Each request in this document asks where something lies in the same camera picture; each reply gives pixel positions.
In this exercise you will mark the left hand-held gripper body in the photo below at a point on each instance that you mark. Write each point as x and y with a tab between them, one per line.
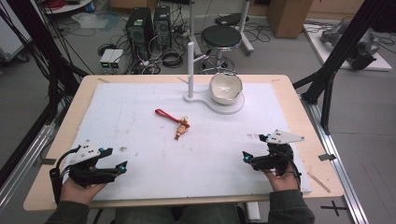
85	171

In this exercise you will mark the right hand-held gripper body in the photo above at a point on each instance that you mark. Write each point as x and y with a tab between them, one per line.
277	155

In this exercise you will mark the person's left hand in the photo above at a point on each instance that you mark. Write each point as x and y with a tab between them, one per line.
77	193

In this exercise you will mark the person's right hand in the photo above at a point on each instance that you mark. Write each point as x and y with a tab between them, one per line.
285	182

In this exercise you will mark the white foam mat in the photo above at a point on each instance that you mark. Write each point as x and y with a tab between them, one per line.
155	161

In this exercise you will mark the grey tape piece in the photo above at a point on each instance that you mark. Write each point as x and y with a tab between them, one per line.
327	157
48	161

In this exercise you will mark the wooden table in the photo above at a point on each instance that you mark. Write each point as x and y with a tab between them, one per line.
299	102

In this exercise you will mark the thin wooden stick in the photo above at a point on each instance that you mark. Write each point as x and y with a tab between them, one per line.
319	183

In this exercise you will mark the white table leg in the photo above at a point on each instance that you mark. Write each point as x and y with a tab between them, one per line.
253	211

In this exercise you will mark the white eggshell-shaped bowl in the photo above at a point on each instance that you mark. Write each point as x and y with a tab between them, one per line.
224	90

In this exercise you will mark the person's legs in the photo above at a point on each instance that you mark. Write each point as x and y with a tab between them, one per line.
174	214

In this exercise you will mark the white power supply box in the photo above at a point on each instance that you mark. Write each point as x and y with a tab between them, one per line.
117	57
106	59

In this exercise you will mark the white hook stand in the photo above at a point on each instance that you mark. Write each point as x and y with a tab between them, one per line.
190	77

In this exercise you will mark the white metal floor stand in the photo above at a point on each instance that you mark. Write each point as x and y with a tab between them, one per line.
244	31

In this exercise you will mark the black round stool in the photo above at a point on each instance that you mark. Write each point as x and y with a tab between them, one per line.
221	36

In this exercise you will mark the cardboard box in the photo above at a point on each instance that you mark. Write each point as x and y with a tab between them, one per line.
288	17

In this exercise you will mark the black computer tower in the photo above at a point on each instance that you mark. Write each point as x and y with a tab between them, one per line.
162	26
138	31

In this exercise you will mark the clear plastic sheet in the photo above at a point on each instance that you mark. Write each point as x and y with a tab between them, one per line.
93	21

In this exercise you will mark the white floor platform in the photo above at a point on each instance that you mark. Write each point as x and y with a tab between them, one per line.
383	63

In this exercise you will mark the white round table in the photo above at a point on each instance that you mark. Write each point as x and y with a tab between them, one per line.
71	6

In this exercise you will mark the aluminium rail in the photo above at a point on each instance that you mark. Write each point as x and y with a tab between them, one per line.
339	168
25	165

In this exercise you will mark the black metal frame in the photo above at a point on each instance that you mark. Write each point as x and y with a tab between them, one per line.
342	43

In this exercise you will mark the black flat base plate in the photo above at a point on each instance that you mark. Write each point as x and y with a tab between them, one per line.
230	19

